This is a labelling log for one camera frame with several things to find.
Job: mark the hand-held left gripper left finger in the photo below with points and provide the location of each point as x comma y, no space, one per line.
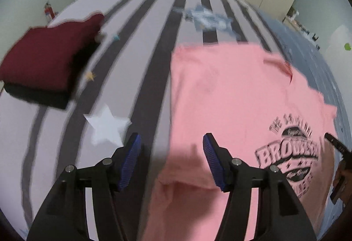
129,161

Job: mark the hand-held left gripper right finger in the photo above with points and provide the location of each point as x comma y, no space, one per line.
214,164

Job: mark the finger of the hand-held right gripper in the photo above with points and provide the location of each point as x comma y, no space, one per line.
334,142
337,191

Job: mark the pink t-shirt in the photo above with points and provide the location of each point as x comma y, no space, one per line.
233,92

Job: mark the green apple sticker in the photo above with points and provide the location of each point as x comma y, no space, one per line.
348,46

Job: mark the folded black garment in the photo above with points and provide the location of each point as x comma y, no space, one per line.
41,96

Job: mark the bed with striped star sheet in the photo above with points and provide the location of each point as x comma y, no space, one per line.
137,51

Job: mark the folded maroon garment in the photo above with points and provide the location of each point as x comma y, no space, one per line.
46,57

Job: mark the red fire extinguisher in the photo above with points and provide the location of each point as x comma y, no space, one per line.
50,13

